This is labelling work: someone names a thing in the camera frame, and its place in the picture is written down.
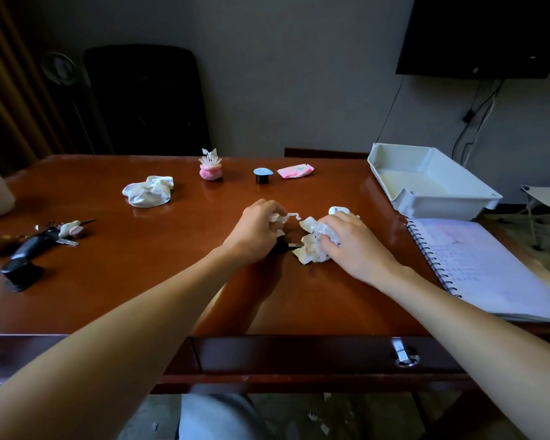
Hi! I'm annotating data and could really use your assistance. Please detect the person's left hand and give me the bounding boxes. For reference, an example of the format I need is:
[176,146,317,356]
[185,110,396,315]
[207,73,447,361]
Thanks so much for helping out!
[222,199,289,267]

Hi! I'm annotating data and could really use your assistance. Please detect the person's right hand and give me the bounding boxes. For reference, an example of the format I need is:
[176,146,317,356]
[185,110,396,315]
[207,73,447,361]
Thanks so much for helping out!
[318,211,409,289]

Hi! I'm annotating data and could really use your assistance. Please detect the small torn white paper strip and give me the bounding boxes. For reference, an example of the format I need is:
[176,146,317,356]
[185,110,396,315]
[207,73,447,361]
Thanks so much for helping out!
[269,211,304,237]

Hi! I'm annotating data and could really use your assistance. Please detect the white stained paper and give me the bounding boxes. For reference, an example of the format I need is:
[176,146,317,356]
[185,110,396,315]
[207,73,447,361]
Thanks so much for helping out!
[292,216,343,266]

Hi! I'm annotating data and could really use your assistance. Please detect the person's right forearm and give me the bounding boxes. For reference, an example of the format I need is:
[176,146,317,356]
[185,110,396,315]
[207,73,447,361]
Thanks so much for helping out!
[381,266,550,440]

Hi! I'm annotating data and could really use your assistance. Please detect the person's left forearm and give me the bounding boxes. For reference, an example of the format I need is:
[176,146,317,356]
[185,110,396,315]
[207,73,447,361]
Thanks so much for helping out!
[0,246,240,440]

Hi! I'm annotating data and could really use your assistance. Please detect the small white round object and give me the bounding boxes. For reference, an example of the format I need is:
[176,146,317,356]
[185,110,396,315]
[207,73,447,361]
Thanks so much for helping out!
[328,205,361,220]

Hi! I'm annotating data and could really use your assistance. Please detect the pink wrapped packet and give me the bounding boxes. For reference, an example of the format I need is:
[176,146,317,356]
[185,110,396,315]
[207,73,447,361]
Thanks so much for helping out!
[276,163,315,180]

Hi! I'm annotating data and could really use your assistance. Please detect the pink toothpick holder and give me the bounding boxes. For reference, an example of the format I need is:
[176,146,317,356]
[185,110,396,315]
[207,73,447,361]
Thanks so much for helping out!
[198,148,224,182]

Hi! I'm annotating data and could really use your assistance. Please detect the dark wooden chair back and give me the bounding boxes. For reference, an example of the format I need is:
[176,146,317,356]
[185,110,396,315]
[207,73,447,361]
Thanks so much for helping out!
[284,147,370,160]

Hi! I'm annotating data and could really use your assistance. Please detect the wooden desk drawer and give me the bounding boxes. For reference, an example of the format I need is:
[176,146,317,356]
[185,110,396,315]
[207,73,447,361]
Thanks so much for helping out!
[189,335,469,377]

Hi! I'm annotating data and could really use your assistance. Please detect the white plastic tray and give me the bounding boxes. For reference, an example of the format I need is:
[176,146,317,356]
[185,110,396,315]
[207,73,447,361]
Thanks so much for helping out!
[367,142,504,222]

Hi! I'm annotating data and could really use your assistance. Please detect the crumpled white cloth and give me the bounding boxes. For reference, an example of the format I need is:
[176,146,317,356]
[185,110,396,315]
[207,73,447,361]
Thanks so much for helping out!
[122,175,174,210]

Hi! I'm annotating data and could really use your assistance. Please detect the spiral notebook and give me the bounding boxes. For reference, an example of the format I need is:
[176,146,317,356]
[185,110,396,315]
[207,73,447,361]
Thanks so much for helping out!
[405,218,550,326]

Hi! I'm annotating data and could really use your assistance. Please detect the black chair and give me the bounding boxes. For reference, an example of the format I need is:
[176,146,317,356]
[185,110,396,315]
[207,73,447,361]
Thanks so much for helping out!
[83,44,212,156]

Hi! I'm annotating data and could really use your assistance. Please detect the white paper scraps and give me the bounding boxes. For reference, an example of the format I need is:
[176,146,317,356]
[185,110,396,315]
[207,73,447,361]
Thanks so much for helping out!
[306,392,333,437]

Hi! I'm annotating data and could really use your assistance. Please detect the person's grey trouser leg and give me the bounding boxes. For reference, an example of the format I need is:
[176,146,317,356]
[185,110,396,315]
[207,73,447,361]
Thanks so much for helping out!
[178,393,278,440]

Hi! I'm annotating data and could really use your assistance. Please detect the grey folding stool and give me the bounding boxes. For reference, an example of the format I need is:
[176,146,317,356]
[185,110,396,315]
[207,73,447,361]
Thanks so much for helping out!
[520,184,550,252]

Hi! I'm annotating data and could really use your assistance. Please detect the black car key fob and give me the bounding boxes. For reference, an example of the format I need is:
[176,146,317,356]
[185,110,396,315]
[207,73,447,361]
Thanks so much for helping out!
[9,233,61,262]

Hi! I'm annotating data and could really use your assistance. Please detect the standing fan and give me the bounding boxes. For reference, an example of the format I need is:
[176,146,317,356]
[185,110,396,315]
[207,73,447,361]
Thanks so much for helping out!
[40,50,90,155]

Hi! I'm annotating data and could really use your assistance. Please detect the black round stand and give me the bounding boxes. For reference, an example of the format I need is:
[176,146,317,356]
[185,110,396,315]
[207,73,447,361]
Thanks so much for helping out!
[0,259,45,293]

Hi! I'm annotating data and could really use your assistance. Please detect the brown curtain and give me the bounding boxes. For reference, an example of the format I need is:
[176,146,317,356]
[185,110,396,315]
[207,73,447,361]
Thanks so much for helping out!
[0,0,67,177]

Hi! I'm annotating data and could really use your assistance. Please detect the metal drawer handle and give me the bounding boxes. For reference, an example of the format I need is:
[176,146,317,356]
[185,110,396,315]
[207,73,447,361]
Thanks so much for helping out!
[390,336,421,368]

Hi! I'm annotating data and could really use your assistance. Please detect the thin black cable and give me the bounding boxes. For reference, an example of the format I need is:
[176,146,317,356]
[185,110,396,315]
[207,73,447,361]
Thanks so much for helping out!
[375,79,404,145]

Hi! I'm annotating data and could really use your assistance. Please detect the black hanging cables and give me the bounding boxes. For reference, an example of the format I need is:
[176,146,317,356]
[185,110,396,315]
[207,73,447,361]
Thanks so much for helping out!
[451,79,506,166]

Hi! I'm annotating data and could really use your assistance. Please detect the keys with plush keychain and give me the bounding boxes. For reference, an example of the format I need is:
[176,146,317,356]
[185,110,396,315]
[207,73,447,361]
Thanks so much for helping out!
[34,218,97,247]

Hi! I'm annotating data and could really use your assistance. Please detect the black wall television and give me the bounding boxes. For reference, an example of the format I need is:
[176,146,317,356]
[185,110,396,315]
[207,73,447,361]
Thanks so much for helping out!
[395,0,550,80]

